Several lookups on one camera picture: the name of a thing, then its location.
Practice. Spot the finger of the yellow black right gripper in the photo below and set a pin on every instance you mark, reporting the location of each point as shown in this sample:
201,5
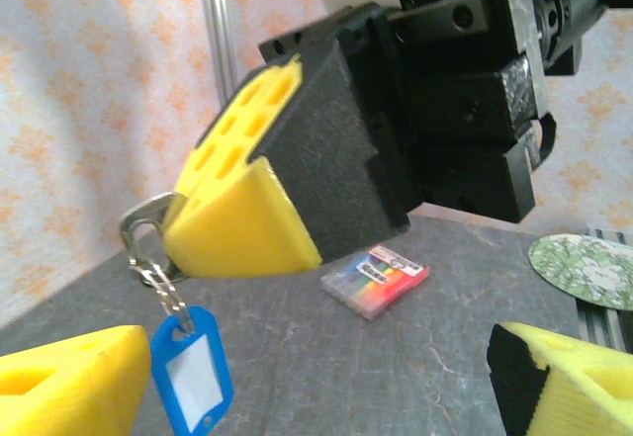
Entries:
237,110
306,184

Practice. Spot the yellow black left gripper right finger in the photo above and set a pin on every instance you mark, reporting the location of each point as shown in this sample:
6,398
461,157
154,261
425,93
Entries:
573,386

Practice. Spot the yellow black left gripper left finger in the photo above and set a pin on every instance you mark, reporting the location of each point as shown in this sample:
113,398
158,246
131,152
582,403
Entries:
69,386

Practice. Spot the blue plastic key tag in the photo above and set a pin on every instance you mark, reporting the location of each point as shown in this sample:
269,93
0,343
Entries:
193,376

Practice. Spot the silver keyring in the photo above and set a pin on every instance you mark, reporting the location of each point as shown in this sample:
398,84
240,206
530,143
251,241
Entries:
170,297

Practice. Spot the silver key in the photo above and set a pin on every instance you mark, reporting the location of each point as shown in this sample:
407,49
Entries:
129,223

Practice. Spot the round green floral coaster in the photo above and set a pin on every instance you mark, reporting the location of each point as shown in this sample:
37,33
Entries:
588,273

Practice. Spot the pink red small object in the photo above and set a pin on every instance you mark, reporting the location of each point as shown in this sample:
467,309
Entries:
376,280

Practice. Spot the aluminium frame post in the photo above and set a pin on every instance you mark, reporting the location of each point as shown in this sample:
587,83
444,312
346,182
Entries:
217,26

